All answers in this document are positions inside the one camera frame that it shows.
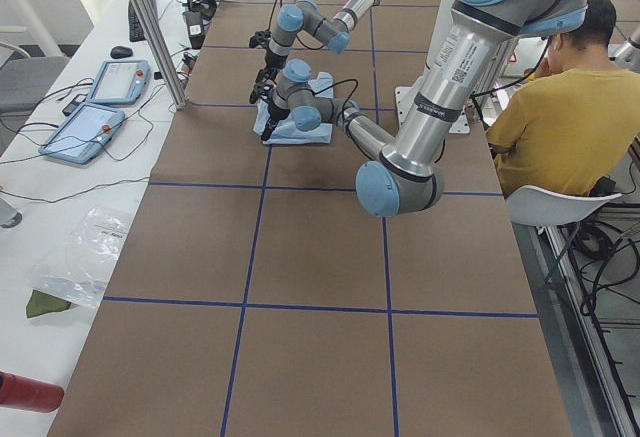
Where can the red bottle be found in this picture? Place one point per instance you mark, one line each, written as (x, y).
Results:
(23, 393)

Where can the black power adapter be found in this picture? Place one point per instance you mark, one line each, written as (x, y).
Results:
(73, 105)

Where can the clear plastic bag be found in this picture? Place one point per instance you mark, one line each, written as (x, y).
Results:
(79, 269)

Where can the black keyboard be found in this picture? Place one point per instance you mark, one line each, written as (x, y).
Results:
(136, 31)

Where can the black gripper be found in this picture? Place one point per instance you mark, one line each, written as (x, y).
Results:
(270, 60)
(274, 111)

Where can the light blue button shirt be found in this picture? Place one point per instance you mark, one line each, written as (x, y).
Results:
(313, 110)

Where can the aluminium frame post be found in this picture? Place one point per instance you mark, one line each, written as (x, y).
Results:
(160, 51)

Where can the lower teach pendant tablet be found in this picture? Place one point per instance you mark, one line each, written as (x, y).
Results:
(84, 134)

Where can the black computer mouse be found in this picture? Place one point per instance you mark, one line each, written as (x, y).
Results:
(121, 52)

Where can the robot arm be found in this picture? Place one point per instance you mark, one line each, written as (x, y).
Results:
(400, 174)
(334, 33)

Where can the green folded cloth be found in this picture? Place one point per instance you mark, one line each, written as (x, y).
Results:
(40, 304)

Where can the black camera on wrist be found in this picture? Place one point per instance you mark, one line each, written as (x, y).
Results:
(261, 39)
(262, 91)

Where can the white chair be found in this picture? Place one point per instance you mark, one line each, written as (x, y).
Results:
(534, 206)

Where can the person in yellow shirt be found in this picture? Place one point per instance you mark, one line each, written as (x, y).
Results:
(575, 121)

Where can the teach pendant tablet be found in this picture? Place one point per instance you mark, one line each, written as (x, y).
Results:
(84, 134)
(119, 82)

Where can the upper teach pendant tablet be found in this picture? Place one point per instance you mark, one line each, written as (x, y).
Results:
(119, 82)

